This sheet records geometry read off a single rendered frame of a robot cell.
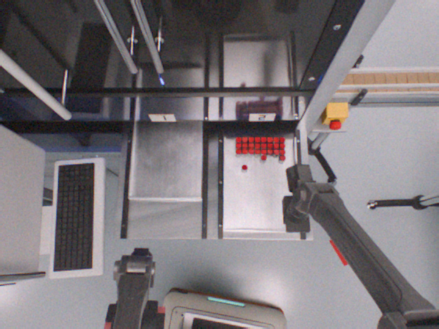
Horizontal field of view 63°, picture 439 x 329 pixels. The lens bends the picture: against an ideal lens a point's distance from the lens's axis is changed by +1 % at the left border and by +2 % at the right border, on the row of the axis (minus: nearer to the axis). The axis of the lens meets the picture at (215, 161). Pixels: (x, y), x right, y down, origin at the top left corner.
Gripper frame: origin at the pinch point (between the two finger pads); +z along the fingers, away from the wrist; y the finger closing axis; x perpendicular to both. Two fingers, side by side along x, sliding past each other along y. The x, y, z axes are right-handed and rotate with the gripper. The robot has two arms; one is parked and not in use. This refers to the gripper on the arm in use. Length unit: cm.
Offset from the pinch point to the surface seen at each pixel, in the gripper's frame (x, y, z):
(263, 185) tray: 5.8, 17.9, 17.3
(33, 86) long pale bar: 65, 24, -35
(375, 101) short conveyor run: -36, 49, 11
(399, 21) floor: -98, 160, 84
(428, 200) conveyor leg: -86, 32, 80
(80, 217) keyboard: 74, 8, 24
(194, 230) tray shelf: 30.4, 2.0, 20.1
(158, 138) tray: 45, 36, 15
